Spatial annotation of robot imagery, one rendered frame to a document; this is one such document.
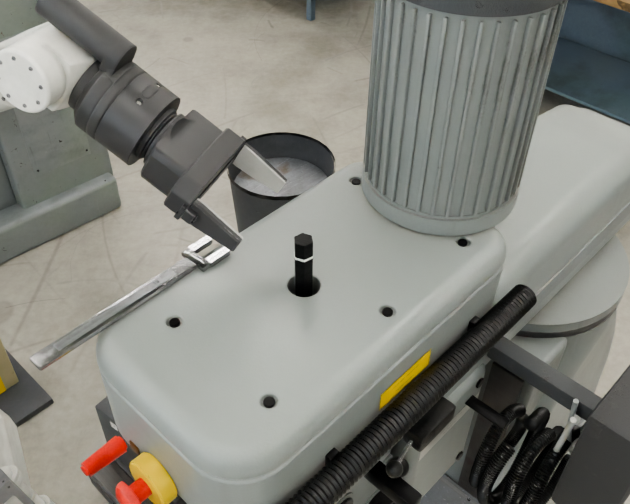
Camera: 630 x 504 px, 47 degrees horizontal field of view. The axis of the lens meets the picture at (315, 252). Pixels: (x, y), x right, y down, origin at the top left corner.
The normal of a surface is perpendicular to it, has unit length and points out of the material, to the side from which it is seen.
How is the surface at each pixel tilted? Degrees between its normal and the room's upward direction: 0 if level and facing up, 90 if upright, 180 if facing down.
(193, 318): 0
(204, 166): 30
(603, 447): 90
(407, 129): 90
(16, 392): 0
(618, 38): 90
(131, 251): 0
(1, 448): 59
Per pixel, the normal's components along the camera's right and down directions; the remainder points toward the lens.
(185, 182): 0.06, 0.09
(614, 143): 0.11, -0.80
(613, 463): -0.69, 0.48
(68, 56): 0.51, -0.55
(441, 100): -0.32, 0.64
